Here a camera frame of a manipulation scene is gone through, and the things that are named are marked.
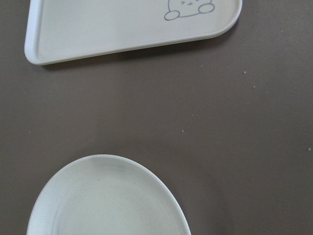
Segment cream round plate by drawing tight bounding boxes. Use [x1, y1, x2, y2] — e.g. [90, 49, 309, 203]
[27, 154, 191, 235]

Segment cream rabbit tray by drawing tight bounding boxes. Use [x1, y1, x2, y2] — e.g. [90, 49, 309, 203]
[24, 0, 243, 65]

